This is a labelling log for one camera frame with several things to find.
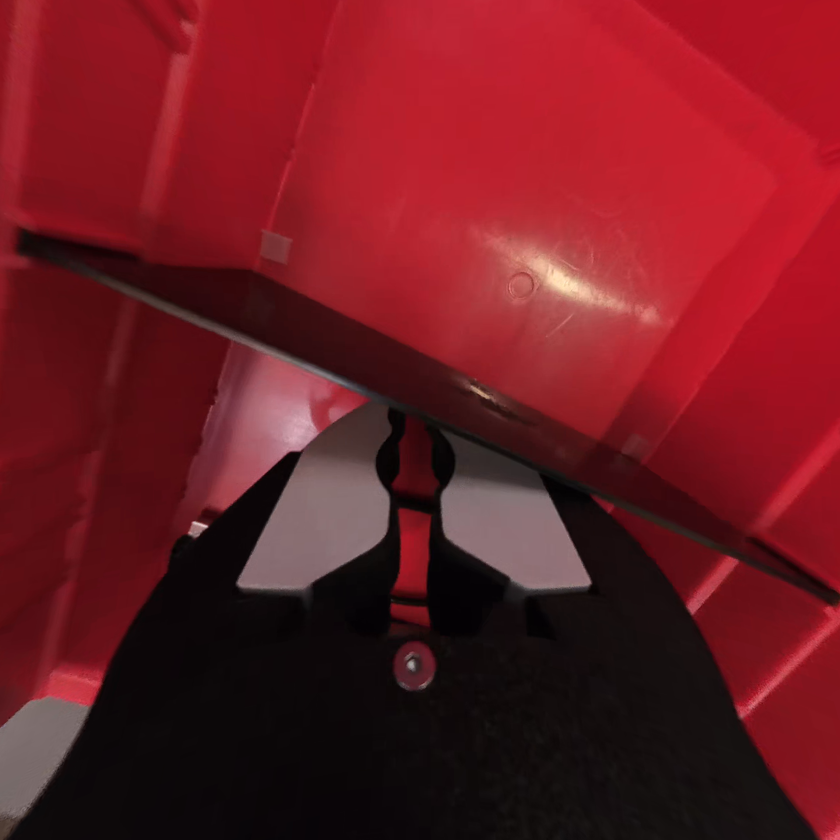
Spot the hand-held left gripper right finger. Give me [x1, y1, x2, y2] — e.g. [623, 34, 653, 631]
[425, 425, 593, 594]

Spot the red plastic bin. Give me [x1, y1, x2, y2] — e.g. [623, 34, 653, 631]
[0, 0, 840, 742]

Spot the black divider plate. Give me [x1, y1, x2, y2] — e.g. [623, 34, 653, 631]
[14, 226, 840, 606]

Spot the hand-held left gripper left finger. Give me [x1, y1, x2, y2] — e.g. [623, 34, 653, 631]
[236, 403, 403, 595]

